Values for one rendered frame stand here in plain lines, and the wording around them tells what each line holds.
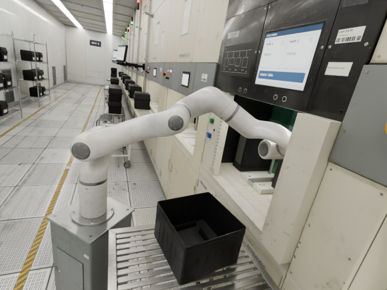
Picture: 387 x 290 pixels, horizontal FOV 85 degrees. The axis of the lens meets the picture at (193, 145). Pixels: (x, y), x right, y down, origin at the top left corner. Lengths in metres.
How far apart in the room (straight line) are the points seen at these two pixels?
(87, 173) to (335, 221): 0.92
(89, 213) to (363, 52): 1.16
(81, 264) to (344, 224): 1.03
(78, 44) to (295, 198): 14.22
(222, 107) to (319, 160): 0.38
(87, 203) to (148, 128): 0.46
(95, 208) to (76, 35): 13.75
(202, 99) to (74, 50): 13.86
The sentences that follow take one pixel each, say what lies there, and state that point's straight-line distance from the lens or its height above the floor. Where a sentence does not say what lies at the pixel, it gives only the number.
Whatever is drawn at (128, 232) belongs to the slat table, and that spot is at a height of 0.75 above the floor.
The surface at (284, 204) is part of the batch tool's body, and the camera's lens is 0.83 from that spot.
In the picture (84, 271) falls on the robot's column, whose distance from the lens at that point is 1.20.
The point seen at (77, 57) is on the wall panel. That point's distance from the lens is 14.54.
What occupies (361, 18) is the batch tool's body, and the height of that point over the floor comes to 1.68.
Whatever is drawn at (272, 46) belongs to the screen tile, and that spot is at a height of 1.62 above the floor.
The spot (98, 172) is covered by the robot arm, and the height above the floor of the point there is 1.00.
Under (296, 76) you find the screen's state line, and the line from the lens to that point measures 0.88.
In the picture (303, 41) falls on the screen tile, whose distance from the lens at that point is 0.90.
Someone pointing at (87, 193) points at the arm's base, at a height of 0.91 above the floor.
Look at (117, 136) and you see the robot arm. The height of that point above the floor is 1.19.
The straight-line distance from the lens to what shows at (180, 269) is 0.85.
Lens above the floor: 1.47
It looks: 18 degrees down
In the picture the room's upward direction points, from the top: 9 degrees clockwise
